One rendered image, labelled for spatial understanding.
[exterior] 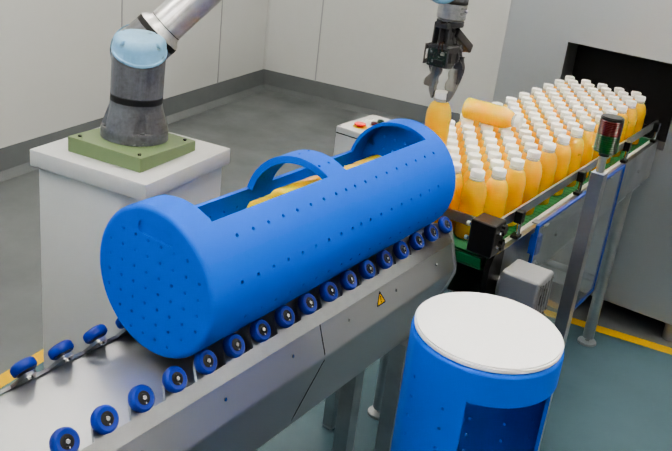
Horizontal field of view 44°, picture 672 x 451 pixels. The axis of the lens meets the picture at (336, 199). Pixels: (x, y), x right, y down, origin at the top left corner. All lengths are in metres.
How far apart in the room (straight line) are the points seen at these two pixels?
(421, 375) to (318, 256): 0.30
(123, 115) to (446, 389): 0.91
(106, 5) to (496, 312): 4.13
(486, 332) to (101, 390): 0.69
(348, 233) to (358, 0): 5.08
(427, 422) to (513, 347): 0.21
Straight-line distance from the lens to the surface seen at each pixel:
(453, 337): 1.52
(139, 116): 1.86
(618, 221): 3.56
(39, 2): 4.98
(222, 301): 1.40
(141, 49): 1.83
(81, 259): 1.95
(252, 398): 1.61
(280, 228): 1.51
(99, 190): 1.84
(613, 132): 2.33
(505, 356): 1.50
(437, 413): 1.53
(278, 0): 6.99
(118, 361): 1.57
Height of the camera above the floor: 1.79
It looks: 22 degrees down
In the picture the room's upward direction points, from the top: 7 degrees clockwise
